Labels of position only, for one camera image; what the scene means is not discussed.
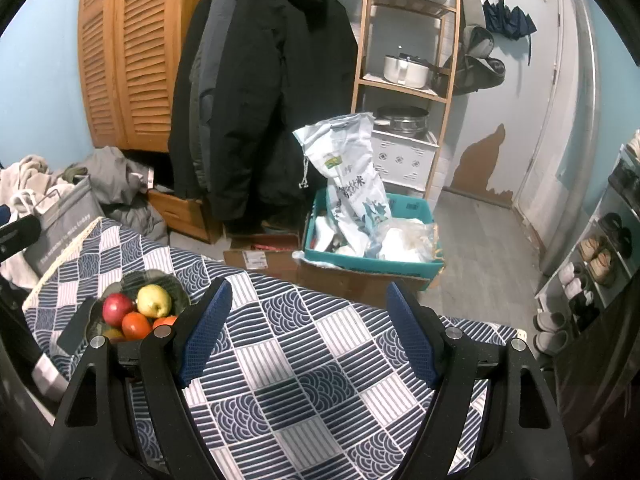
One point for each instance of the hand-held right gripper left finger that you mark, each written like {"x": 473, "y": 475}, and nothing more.
{"x": 205, "y": 330}

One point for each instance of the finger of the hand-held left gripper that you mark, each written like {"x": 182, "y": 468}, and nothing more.
{"x": 75, "y": 325}

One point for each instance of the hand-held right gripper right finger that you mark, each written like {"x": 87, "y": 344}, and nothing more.
{"x": 412, "y": 332}

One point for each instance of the large red apple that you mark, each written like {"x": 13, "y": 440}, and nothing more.
{"x": 117, "y": 308}

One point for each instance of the yellow apple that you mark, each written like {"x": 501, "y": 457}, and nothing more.
{"x": 154, "y": 300}

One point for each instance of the dark green glass plate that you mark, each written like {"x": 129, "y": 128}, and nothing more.
{"x": 155, "y": 280}

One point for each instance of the grey fabric bag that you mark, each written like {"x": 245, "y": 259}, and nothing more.
{"x": 65, "y": 230}

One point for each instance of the teal storage box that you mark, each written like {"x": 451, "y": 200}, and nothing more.
{"x": 370, "y": 265}

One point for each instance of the large cardboard box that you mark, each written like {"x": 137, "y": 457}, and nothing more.
{"x": 340, "y": 285}

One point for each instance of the small cardboard box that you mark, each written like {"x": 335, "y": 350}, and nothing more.
{"x": 260, "y": 260}

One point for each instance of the clear plastic bag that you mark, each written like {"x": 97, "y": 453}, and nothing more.
{"x": 405, "y": 242}

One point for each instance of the blue white patterned tablecloth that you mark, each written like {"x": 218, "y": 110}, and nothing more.
{"x": 310, "y": 340}

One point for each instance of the pile of grey clothes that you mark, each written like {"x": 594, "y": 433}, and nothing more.
{"x": 110, "y": 175}

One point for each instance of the wooden drawer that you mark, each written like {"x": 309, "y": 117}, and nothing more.
{"x": 182, "y": 212}

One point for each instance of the white perforated basket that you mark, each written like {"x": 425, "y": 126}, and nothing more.
{"x": 405, "y": 160}

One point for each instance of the black jacket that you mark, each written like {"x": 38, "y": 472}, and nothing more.
{"x": 180, "y": 150}

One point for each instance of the white printed rice bag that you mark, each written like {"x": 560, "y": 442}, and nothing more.
{"x": 345, "y": 160}

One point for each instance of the steel steamer pot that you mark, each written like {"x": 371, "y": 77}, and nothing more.
{"x": 405, "y": 122}

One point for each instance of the wooden louvered wardrobe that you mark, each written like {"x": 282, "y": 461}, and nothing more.
{"x": 145, "y": 60}

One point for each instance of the grey jacket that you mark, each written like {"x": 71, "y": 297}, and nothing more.
{"x": 207, "y": 85}

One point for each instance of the white metal shoe rack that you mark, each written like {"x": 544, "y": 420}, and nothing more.
{"x": 615, "y": 195}

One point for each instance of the wooden shelf rack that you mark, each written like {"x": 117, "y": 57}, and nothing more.
{"x": 390, "y": 86}

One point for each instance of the black hooded coat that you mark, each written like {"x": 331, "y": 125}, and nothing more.
{"x": 280, "y": 85}

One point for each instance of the white cooking pot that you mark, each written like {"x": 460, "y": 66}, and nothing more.
{"x": 405, "y": 72}

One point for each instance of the grey door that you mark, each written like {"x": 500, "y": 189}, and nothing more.
{"x": 550, "y": 110}

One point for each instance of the dark hanging bag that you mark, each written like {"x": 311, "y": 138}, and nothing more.
{"x": 475, "y": 70}

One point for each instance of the navy folded umbrella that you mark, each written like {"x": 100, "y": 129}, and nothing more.
{"x": 507, "y": 17}

